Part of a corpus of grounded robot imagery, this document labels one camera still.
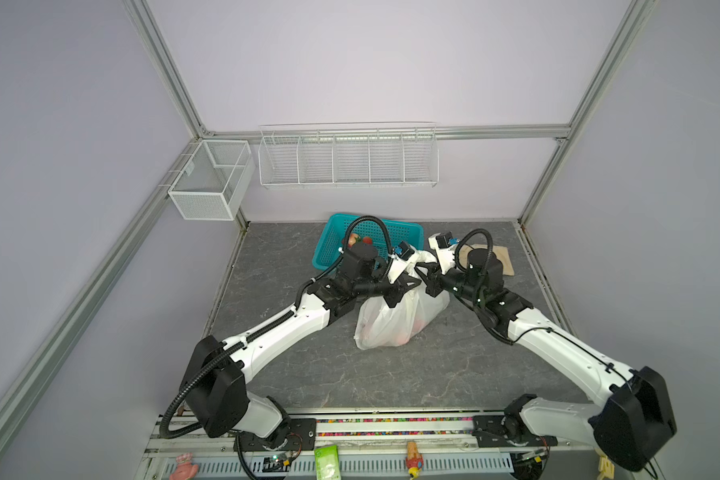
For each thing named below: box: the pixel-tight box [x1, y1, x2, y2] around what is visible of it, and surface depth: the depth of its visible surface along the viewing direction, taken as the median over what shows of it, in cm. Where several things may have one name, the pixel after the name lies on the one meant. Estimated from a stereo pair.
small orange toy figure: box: [406, 441, 424, 480], surface depth 70 cm
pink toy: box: [170, 452, 199, 480], surface depth 70 cm
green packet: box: [314, 444, 341, 480], surface depth 70 cm
